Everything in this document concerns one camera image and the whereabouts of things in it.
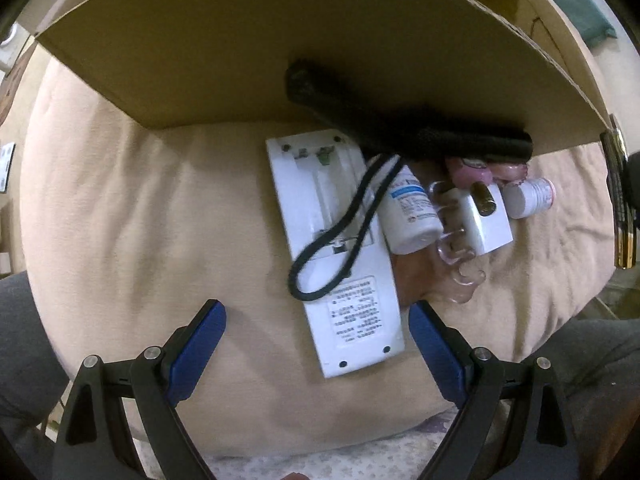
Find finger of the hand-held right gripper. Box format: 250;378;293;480
600;115;638;268

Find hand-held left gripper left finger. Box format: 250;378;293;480
52;299;227;480

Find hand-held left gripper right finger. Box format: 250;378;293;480
407;300;591;480

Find clear pink hair claw clip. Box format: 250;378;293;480
425;180;487;306

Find white battery charger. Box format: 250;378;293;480
265;129;406;380

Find white plug adapter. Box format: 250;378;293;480
457;182;514;256

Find white blue-label medicine bottle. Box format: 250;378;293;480
377;164;445;256

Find pink perfume bottle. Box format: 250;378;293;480
447;157;497;213

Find black folding umbrella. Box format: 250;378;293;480
285;60;533;302

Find brown cardboard box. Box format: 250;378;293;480
35;0;613;156

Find small white pink-label bottle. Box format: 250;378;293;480
501;176;557;220

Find pale pink oblong case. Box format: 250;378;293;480
492;162;532;183

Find floral bed sheet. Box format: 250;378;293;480
135;405;466;480

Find person's right leg grey trousers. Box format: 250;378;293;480
520;317;640;480

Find person's leg grey trousers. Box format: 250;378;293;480
520;317;640;480
0;270;68;441

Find person's left leg grey trousers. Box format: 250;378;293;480
0;270;68;441

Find teal cloth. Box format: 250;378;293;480
540;0;618;48

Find white printed card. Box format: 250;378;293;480
0;144;17;193

